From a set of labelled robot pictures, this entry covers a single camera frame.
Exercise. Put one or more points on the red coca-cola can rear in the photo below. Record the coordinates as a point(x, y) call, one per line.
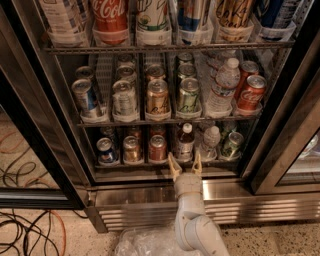
point(247, 68)

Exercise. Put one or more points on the blue bottle top right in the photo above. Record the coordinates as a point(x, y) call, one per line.
point(276, 18)

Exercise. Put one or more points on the gold can bottom shelf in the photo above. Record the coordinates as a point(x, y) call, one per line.
point(131, 150)

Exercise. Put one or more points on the clear water bottle middle shelf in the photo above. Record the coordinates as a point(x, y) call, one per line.
point(223, 89)

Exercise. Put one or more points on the red coca-cola can front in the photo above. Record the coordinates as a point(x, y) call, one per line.
point(251, 93)

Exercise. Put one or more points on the blue pepsi can bottom shelf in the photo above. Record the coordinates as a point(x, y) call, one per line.
point(107, 153)

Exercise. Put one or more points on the blue can middle front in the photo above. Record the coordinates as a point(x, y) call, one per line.
point(86, 98)

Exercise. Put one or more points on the steel fridge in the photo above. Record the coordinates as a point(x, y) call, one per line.
point(36, 80)

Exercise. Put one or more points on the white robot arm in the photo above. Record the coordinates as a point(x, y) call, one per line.
point(193, 228)

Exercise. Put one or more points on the clear water bottle bottom shelf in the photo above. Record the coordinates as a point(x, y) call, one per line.
point(208, 142)

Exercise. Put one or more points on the green can middle front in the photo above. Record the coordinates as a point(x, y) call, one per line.
point(188, 103)

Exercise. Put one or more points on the white can middle front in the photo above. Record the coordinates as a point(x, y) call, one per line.
point(124, 101)

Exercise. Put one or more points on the red can bottom shelf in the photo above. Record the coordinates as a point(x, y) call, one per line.
point(157, 149)

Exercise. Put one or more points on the brown drink plastic bottle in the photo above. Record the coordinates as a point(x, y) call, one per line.
point(184, 143)

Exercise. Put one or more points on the clear water bottle shelf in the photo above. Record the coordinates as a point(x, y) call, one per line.
point(223, 89)
point(208, 142)

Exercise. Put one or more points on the large coca-cola bottle top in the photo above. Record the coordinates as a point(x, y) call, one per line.
point(111, 22)

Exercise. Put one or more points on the orange can middle front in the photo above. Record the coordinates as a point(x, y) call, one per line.
point(157, 102)

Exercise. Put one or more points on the white label bottle top left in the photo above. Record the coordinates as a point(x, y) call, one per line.
point(68, 22)

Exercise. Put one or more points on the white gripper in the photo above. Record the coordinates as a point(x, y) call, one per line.
point(188, 184)

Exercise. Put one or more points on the green white bottle top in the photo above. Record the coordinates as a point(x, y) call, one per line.
point(152, 23)

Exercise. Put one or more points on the red coca-cola can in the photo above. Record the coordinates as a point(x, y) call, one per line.
point(247, 68)
point(251, 93)

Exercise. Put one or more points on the clear plastic bag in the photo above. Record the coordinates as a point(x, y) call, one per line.
point(151, 241)

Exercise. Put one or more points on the green can bottom shelf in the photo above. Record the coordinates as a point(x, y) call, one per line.
point(231, 146)

